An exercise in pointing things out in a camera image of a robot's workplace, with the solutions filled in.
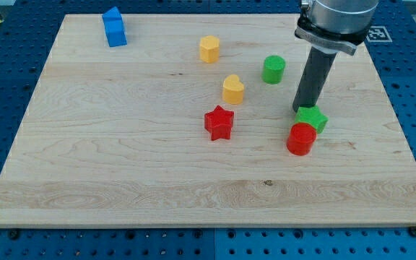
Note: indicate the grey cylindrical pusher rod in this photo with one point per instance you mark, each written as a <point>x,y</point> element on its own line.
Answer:
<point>314,75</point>

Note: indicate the grey clamp flange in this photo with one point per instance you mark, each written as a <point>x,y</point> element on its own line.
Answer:
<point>331,41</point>

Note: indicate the green star block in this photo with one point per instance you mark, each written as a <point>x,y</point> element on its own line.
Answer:
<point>312,116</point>

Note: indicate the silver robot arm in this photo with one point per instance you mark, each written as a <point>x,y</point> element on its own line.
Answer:
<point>330,26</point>

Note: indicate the red star block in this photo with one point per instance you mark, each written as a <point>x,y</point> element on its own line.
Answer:
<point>219,123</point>

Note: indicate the fiducial marker tag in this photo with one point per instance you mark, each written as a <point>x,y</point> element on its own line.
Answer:
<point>378,34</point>

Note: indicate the green cylinder block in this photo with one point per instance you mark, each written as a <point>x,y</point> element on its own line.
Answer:
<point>273,69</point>

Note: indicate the red cylinder block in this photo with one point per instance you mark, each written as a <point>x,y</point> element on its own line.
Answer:
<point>301,139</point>

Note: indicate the yellow heart block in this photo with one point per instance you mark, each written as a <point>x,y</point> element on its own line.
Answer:
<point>233,90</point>

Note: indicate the yellow hexagon block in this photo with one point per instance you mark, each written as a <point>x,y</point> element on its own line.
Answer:
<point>209,49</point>

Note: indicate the wooden board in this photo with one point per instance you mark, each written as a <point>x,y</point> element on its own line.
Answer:
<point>115,137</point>

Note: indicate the blue house-shaped block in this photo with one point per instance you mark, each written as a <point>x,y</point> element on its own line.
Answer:
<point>114,27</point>

